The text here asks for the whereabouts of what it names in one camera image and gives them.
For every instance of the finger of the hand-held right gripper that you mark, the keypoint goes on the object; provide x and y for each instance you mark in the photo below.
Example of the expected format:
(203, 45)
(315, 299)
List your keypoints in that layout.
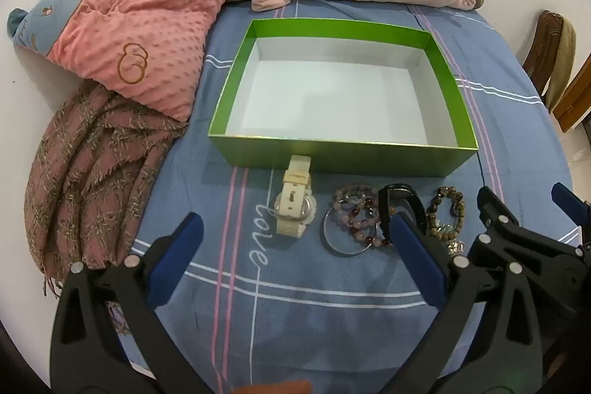
(501, 214)
(570, 202)

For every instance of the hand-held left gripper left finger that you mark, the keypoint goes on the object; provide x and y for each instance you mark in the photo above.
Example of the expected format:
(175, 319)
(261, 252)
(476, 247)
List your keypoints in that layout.
(178, 258)

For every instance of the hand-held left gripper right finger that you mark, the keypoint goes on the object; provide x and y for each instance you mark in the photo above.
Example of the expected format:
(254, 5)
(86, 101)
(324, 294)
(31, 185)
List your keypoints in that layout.
(415, 258)

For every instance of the white wrist watch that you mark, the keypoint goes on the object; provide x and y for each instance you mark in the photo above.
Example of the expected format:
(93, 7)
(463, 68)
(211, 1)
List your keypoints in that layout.
(295, 191)

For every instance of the green cardboard box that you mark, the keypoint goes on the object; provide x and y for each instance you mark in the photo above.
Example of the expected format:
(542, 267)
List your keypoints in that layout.
(341, 98)

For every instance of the silver bangle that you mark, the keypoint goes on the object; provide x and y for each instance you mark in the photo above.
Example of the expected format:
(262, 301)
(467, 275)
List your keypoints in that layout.
(325, 230)

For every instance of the blue striped bedsheet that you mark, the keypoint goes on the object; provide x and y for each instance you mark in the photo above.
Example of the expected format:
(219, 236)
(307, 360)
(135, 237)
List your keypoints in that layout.
(323, 306)

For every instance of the pink brown woven scarf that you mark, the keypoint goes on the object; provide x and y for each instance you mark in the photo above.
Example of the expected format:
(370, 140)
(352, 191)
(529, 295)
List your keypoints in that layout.
(92, 172)

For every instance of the beige cloth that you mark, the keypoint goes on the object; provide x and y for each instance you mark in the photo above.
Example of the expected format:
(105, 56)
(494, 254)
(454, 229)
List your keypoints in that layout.
(563, 61)

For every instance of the wooden chair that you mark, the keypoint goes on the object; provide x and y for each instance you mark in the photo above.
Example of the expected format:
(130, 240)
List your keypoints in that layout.
(538, 57)

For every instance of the pink dotted bear blanket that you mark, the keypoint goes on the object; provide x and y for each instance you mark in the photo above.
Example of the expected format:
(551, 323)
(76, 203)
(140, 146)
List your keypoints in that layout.
(138, 20)

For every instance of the wooden door frame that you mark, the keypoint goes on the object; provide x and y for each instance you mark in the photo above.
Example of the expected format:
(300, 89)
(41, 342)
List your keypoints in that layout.
(575, 98)

